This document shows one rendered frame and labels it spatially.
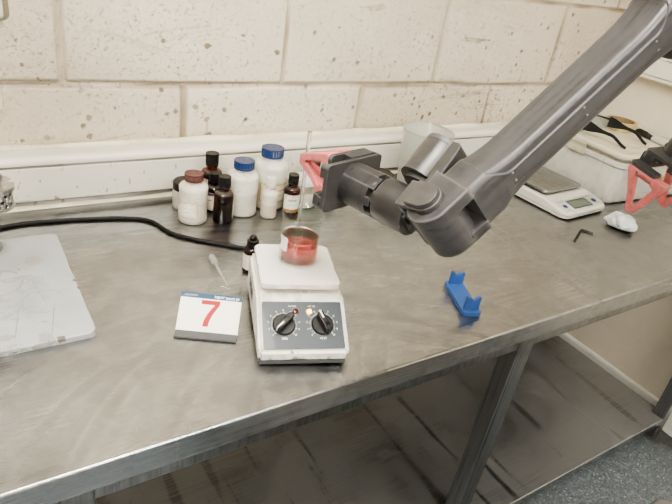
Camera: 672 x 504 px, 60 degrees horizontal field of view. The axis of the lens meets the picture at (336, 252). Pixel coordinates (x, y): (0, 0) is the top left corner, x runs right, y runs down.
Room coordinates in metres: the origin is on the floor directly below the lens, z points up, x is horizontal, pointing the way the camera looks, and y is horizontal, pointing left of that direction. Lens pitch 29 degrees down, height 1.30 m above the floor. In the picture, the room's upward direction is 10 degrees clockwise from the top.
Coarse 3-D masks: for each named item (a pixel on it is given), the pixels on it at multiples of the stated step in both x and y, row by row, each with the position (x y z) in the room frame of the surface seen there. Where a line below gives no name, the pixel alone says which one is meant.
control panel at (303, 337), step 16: (272, 304) 0.69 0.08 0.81; (288, 304) 0.70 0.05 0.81; (304, 304) 0.71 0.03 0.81; (320, 304) 0.71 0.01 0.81; (336, 304) 0.72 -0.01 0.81; (272, 320) 0.67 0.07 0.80; (304, 320) 0.68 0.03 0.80; (336, 320) 0.70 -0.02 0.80; (272, 336) 0.65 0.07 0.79; (288, 336) 0.66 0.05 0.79; (304, 336) 0.66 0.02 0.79; (320, 336) 0.67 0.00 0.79; (336, 336) 0.68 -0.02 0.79
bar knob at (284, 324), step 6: (276, 318) 0.67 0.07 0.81; (282, 318) 0.67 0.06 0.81; (288, 318) 0.66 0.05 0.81; (276, 324) 0.66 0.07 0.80; (282, 324) 0.65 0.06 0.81; (288, 324) 0.67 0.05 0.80; (294, 324) 0.67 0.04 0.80; (276, 330) 0.65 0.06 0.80; (282, 330) 0.66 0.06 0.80; (288, 330) 0.66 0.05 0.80
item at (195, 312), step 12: (192, 300) 0.71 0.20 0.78; (204, 300) 0.71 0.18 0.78; (216, 300) 0.72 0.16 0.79; (180, 312) 0.69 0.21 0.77; (192, 312) 0.70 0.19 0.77; (204, 312) 0.70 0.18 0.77; (216, 312) 0.70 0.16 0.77; (228, 312) 0.71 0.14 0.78; (180, 324) 0.68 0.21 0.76; (192, 324) 0.68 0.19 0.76; (204, 324) 0.69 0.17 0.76; (216, 324) 0.69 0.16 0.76; (228, 324) 0.69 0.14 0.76
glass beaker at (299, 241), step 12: (312, 204) 0.83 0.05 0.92; (288, 216) 0.81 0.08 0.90; (312, 216) 0.82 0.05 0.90; (324, 216) 0.79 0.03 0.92; (288, 228) 0.77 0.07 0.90; (300, 228) 0.76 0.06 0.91; (312, 228) 0.77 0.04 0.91; (288, 240) 0.76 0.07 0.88; (300, 240) 0.76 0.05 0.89; (312, 240) 0.77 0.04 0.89; (288, 252) 0.76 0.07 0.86; (300, 252) 0.76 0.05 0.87; (312, 252) 0.77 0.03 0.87; (288, 264) 0.76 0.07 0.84; (300, 264) 0.76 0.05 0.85; (312, 264) 0.77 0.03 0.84
